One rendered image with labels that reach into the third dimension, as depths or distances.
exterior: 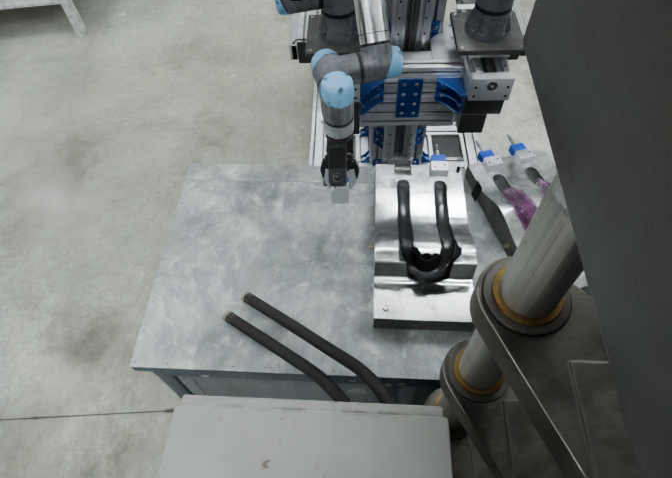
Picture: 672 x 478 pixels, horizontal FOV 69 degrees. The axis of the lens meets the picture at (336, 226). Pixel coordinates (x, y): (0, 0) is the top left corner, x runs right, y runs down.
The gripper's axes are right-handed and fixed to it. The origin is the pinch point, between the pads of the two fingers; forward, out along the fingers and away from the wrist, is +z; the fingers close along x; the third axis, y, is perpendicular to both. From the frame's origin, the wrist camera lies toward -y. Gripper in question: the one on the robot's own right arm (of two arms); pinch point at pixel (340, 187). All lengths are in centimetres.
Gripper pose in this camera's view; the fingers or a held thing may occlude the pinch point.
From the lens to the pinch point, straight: 138.2
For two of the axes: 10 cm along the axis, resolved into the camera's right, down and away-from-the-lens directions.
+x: -10.0, -0.3, 0.6
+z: 0.3, 5.7, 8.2
